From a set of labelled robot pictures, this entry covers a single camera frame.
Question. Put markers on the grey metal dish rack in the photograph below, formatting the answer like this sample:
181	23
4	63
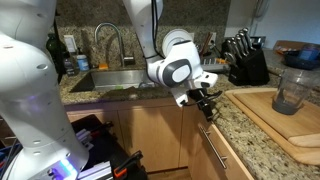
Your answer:
215	65

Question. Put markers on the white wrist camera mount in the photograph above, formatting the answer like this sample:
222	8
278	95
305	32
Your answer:
181	97

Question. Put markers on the dark green glass bottle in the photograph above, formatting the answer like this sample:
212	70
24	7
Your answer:
55	50

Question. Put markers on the small wooden cutting board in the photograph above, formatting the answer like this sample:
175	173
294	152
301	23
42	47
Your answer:
263	110

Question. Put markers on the wooden drawer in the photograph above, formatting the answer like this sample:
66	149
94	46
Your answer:
203	153

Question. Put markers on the black knife block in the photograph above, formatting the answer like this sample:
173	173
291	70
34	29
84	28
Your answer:
250	68

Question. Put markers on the orange and black clamp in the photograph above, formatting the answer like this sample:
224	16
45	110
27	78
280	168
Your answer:
126	165

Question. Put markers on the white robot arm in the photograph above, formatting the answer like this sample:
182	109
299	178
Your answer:
30	100

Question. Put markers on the white jar with blue label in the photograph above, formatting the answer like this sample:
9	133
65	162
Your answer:
82	63

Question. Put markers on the clear blender jar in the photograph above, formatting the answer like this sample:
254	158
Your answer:
292	91

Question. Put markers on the chrome faucet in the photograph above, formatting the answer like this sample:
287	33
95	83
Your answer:
118	36

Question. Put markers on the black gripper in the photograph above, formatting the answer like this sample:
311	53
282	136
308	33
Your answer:
199	96

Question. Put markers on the large wooden cutting board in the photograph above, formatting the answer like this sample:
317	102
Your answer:
266	133

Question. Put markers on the white wall outlet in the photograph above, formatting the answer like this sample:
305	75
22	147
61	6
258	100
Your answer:
213	37

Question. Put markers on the orange sponge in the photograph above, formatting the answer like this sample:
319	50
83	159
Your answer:
103	66

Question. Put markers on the small dark bottle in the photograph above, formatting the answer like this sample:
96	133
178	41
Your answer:
69	66

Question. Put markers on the dark blue bowl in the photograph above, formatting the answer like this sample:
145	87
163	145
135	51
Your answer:
300	60

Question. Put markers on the silver aluminium profile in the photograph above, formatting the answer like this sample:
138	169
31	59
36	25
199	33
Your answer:
96	170

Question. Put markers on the wooden utensils bundle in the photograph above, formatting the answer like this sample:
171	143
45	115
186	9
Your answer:
206	43

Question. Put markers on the green scrubber ball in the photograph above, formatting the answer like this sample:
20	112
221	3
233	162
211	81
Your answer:
119	88

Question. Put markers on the stainless steel sink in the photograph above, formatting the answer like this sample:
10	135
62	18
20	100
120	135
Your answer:
113	79

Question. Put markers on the black tool case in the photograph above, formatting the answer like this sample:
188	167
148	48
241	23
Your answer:
106	146

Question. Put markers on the brown wooden tray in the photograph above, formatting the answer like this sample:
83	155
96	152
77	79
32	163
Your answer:
283	45

